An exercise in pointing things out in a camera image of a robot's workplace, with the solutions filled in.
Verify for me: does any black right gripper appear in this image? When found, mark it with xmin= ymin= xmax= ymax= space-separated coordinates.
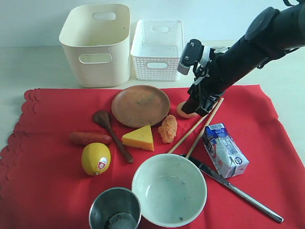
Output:
xmin=181 ymin=51 xmax=235 ymax=116

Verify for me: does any brown egg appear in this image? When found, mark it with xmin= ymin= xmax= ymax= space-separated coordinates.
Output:
xmin=176 ymin=101 xmax=198 ymax=119

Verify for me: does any orange fried nugget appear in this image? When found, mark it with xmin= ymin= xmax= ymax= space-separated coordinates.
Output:
xmin=158 ymin=114 xmax=178 ymax=144

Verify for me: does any blue white milk carton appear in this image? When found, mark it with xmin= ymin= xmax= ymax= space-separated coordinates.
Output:
xmin=203 ymin=123 xmax=249 ymax=178

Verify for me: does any yellow cheese wedge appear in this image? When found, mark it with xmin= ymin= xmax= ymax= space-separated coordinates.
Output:
xmin=122 ymin=125 xmax=154 ymax=151

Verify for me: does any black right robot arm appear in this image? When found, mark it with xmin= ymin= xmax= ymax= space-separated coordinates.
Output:
xmin=177 ymin=0 xmax=305 ymax=116

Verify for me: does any left wooden chopstick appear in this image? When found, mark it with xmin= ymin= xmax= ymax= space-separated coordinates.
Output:
xmin=167 ymin=116 xmax=206 ymax=154

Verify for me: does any brown round plate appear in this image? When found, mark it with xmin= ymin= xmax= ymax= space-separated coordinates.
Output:
xmin=112 ymin=85 xmax=171 ymax=128

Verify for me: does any silver table knife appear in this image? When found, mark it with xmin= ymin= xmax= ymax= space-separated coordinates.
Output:
xmin=188 ymin=156 xmax=284 ymax=223

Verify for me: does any white perforated plastic basket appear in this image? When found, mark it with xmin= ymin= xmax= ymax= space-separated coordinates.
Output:
xmin=131 ymin=19 xmax=184 ymax=82

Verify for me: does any pale green bowl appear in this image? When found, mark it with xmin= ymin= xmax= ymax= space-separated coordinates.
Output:
xmin=132 ymin=154 xmax=207 ymax=228

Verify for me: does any dark wooden spoon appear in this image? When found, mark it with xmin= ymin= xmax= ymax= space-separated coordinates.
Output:
xmin=92 ymin=110 xmax=133 ymax=164

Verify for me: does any yellow lemon with sticker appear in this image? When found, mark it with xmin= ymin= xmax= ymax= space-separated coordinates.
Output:
xmin=81 ymin=143 xmax=112 ymax=176

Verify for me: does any cream plastic bin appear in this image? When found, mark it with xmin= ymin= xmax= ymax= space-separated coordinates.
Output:
xmin=59 ymin=4 xmax=131 ymax=88

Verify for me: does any red sausage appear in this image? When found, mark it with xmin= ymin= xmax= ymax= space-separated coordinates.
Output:
xmin=69 ymin=132 xmax=112 ymax=146

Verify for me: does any stainless steel cup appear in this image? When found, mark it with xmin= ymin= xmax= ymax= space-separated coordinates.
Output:
xmin=89 ymin=187 xmax=142 ymax=229

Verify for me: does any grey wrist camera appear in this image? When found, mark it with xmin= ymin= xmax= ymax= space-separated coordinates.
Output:
xmin=177 ymin=39 xmax=204 ymax=75

